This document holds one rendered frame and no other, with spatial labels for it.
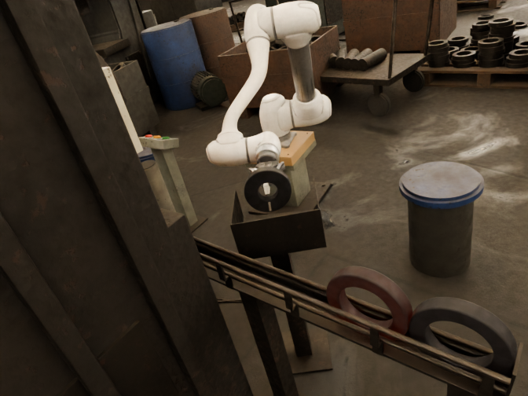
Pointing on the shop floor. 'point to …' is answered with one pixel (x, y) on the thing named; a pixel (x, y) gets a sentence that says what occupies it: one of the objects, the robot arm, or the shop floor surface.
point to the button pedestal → (173, 177)
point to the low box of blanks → (278, 68)
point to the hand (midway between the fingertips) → (266, 185)
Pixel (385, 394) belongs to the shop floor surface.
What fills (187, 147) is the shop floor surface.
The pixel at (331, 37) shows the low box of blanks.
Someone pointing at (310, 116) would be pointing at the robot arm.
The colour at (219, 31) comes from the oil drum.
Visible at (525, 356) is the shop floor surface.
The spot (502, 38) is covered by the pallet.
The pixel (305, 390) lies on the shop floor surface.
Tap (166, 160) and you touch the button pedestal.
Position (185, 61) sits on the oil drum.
